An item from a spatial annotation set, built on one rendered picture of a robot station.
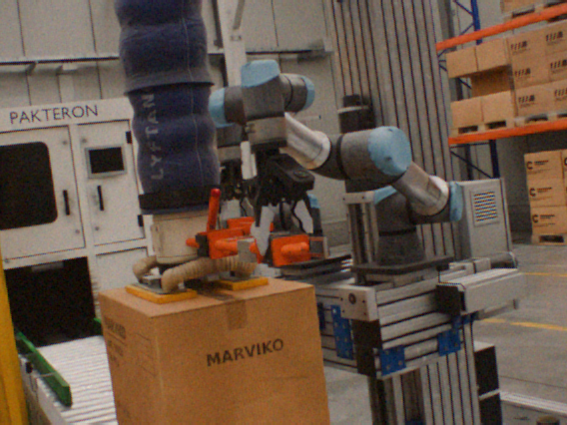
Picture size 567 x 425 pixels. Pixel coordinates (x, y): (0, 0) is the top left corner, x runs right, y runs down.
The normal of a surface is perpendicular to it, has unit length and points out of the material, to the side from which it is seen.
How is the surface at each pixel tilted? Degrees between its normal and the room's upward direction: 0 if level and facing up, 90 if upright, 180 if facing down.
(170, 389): 90
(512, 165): 90
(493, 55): 89
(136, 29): 75
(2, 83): 90
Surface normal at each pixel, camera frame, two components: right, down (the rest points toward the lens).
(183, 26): 0.43, -0.26
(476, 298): 0.52, -0.03
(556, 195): -0.82, 0.15
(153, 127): -0.24, -0.22
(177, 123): 0.12, -0.33
